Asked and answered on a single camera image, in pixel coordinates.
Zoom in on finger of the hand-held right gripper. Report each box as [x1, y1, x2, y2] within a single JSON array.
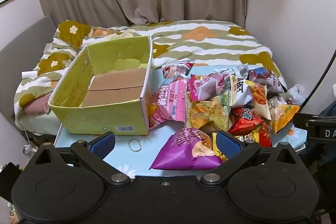
[[293, 112, 310, 130]]

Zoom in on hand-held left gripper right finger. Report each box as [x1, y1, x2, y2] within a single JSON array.
[[201, 131, 301, 185]]

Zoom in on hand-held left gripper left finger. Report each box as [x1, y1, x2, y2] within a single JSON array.
[[31, 132, 132, 185]]

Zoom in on yellow orange snack packet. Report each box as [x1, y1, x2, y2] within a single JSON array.
[[266, 105, 301, 135]]

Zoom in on yellow-green cardboard box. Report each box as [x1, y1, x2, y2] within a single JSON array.
[[49, 35, 154, 135]]

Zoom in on blue denim jeans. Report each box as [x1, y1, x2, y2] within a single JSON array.
[[319, 102, 336, 119]]

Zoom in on white plastic bag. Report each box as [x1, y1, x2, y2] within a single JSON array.
[[287, 84, 306, 106]]

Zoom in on rubber band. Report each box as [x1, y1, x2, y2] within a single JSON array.
[[128, 138, 143, 152]]

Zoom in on red snack packet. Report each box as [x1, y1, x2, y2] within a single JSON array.
[[228, 107, 272, 147]]

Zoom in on black thin pole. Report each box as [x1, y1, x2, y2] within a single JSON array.
[[301, 48, 336, 109]]

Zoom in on pale orange snack packet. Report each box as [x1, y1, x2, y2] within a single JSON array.
[[185, 94, 233, 132]]

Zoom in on white black orange snack packet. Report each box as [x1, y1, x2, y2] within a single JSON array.
[[228, 74, 272, 119]]

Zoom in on pink marshmallow packet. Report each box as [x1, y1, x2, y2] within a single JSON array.
[[149, 80, 188, 130]]

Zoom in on grey newspaper print snack packet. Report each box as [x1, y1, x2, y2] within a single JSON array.
[[214, 64, 248, 80]]

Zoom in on pink pillow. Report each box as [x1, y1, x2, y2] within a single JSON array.
[[24, 98, 53, 114]]

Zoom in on floral striped blanket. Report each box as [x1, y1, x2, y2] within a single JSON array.
[[14, 20, 281, 135]]

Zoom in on grey bed headboard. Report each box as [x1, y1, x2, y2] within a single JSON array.
[[0, 15, 57, 132]]

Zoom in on white cable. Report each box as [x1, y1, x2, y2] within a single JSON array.
[[22, 124, 34, 156]]

